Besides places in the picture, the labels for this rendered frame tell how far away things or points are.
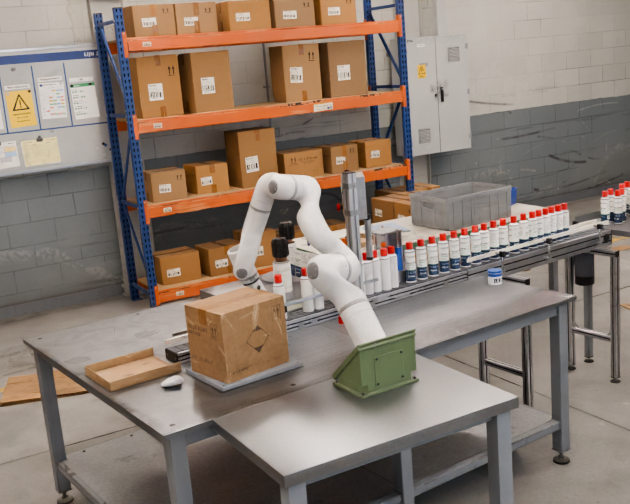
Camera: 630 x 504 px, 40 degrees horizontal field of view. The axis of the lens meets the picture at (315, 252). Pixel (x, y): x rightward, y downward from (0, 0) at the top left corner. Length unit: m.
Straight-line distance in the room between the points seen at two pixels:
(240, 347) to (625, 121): 9.08
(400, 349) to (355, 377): 0.19
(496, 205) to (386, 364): 3.16
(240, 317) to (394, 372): 0.60
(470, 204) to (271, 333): 2.86
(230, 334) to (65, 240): 4.96
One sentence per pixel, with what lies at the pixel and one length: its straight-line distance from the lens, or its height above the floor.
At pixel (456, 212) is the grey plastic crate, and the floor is 0.92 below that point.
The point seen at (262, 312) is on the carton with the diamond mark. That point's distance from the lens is 3.32.
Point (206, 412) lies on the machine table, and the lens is 3.12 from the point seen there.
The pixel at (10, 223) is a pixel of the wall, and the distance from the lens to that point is 7.97.
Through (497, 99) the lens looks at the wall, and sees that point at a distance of 10.34.
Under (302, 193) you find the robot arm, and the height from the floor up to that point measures 1.48.
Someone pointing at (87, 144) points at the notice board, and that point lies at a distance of 7.93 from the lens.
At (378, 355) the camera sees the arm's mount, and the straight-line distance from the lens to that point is 3.09.
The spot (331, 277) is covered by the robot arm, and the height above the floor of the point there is 1.21.
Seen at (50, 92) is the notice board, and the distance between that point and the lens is 7.84.
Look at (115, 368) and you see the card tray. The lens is 3.69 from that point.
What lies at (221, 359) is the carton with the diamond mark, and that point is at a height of 0.94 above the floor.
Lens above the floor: 2.01
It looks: 13 degrees down
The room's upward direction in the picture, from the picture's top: 5 degrees counter-clockwise
